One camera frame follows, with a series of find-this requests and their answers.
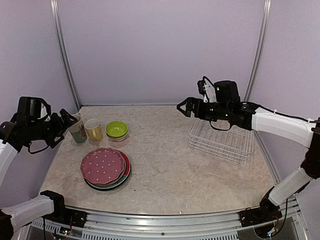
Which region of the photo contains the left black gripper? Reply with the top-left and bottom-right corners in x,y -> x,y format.
27,108 -> 77,148

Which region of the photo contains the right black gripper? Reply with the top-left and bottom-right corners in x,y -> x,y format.
176,96 -> 231,121

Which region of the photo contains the teal floral mug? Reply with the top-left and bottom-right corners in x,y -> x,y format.
69,113 -> 87,144

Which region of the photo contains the pale yellow mug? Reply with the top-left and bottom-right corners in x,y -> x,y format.
84,118 -> 103,142

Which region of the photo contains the green bowl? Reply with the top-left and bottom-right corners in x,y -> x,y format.
105,121 -> 129,138

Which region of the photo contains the white red patterned bowl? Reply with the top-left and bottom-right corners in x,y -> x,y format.
108,133 -> 128,142

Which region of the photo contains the pink dotted plate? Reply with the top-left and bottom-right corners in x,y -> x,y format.
80,147 -> 126,185

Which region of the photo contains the dark red plate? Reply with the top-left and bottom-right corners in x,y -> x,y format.
86,149 -> 131,189

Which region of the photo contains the light teal flower plate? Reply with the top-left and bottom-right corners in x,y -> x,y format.
84,162 -> 127,189

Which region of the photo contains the black rimmed plate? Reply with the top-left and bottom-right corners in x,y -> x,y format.
89,159 -> 132,192

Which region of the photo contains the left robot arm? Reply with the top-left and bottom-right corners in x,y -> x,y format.
0,96 -> 78,240

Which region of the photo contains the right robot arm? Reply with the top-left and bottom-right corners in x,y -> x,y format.
176,76 -> 320,222

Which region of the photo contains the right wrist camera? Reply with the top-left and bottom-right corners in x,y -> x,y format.
197,76 -> 217,103

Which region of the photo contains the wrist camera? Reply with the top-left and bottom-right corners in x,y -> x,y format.
197,76 -> 217,103
39,104 -> 52,121

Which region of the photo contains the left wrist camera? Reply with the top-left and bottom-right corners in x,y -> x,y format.
39,104 -> 52,121

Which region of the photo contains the white wire dish rack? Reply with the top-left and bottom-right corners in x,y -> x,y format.
188,118 -> 254,164

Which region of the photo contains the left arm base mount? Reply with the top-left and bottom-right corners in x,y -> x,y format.
40,190 -> 88,228

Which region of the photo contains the front aluminium rail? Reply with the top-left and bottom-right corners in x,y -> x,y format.
23,197 -> 308,240

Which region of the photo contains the left aluminium frame post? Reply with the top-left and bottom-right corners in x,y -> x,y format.
50,0 -> 82,111

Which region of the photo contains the aluminium frame post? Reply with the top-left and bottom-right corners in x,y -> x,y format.
244,0 -> 272,101
50,0 -> 82,111

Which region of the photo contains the right aluminium frame post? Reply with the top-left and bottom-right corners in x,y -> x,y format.
244,0 -> 272,101

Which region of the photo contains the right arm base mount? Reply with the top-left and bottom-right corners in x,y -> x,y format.
238,191 -> 283,227

